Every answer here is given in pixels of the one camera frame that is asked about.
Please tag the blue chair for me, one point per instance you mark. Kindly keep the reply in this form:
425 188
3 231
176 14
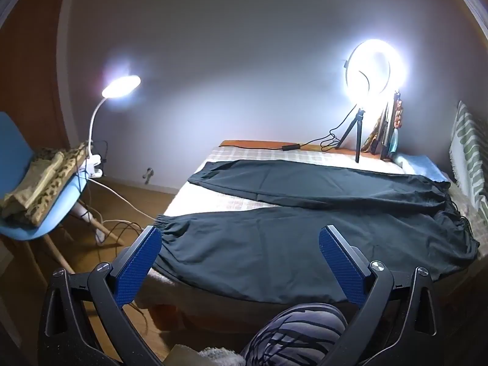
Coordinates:
15 141

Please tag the folded blue towel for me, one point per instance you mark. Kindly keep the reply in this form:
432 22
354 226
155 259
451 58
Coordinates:
423 166

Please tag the leopard print cloth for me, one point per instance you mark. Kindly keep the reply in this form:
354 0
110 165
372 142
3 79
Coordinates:
49 175

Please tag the metal door stopper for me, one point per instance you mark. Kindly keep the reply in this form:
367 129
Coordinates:
148 173

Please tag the person's leg in patterned trousers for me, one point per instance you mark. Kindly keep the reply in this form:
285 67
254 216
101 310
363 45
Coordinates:
297 331

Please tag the dark pants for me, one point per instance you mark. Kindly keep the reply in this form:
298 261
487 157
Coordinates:
267 244

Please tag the bed with checked sheet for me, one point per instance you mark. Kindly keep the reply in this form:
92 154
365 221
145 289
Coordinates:
183 202

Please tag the colourful hanging ornament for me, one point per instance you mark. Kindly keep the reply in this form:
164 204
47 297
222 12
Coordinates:
398 114

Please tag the white fluffy cloth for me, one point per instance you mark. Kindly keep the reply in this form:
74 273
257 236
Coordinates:
221 356

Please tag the white clip desk lamp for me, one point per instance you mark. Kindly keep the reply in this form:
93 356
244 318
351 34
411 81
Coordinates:
122 85

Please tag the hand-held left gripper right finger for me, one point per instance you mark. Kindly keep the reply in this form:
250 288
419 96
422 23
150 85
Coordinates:
343 270

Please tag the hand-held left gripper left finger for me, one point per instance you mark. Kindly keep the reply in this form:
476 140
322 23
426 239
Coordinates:
140 265

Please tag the black tripod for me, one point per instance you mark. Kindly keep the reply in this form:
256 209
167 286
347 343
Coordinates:
352 129

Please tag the brown wooden door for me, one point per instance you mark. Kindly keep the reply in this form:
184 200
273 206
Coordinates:
26 64

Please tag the folded black stand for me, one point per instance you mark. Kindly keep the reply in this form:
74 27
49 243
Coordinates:
387 133

